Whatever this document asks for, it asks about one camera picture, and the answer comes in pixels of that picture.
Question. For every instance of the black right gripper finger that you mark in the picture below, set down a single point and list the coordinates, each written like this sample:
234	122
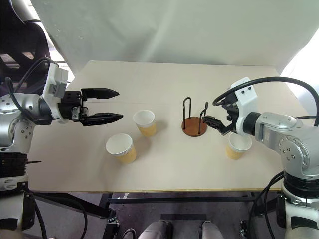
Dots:
214	122

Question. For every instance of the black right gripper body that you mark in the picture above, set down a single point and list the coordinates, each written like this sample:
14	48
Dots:
232	109

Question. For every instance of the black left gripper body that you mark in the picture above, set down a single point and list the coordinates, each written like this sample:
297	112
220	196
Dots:
71	104

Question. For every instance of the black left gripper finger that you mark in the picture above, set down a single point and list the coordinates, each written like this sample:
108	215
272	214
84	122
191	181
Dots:
102	118
99	93

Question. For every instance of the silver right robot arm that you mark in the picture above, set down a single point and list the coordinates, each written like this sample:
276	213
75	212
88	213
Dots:
274	132

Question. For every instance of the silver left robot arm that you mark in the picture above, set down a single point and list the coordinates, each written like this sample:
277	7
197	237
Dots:
26	103

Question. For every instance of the yellow white paper cup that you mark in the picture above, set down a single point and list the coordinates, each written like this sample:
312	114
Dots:
120	147
147	124
236	149

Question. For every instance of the black office chair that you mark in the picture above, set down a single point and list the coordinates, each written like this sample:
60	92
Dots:
22	37

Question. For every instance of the black finned robot module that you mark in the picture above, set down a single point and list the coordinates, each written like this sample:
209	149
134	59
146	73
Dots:
12	164

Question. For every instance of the black slanted table strut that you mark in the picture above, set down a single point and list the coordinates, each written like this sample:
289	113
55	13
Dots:
74	204

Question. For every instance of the white backdrop cloth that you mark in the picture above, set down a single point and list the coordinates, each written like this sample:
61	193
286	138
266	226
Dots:
174	30

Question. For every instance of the black flat floor box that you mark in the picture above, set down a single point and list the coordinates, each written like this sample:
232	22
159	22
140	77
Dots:
183	216

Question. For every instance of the grey rounded shape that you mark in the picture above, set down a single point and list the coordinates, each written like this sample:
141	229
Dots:
211	230
155	230

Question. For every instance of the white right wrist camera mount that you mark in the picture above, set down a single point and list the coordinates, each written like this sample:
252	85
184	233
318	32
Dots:
245	99

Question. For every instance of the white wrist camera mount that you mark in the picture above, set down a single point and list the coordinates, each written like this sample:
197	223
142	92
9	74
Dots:
55	82
245	99

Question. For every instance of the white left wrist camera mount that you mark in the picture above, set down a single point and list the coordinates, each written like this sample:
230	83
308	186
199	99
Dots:
55	82

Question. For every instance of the black table frame bar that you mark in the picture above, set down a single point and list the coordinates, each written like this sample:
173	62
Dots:
179	199

